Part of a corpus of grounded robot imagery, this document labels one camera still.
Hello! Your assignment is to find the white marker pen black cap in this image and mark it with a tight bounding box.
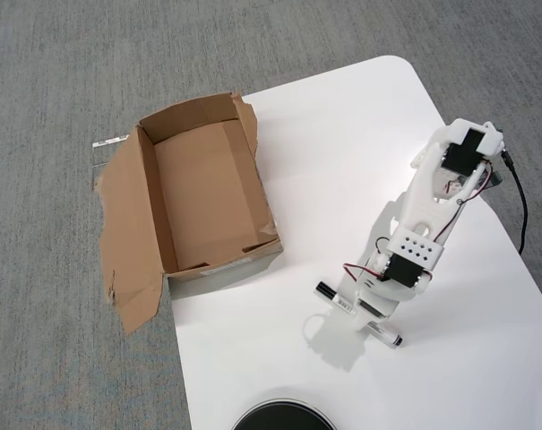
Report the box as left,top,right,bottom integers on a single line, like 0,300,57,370
314,281,404,349

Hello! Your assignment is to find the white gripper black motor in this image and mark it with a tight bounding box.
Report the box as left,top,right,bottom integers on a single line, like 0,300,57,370
353,295,400,334

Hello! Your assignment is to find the black round disc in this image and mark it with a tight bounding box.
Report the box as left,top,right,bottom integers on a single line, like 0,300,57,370
230,388,337,430

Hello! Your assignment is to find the open brown cardboard box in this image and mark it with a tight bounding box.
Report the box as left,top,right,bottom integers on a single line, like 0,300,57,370
93,89,284,336

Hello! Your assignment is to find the clear tape strip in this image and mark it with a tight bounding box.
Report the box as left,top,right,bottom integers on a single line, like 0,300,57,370
91,133,132,169

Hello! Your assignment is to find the grey table clamp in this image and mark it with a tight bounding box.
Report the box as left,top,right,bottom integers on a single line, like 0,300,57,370
478,168,503,194

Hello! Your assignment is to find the black power cable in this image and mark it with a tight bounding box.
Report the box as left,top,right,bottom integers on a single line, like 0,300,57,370
501,150,529,256

